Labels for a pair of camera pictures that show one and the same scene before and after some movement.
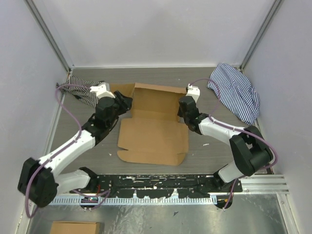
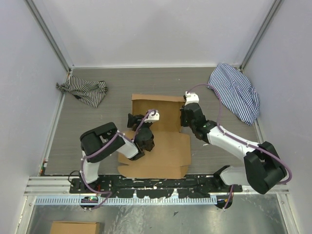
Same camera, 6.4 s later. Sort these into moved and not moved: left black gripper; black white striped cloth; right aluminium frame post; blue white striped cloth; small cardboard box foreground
Moved: left black gripper
Not moved: small cardboard box foreground; black white striped cloth; right aluminium frame post; blue white striped cloth
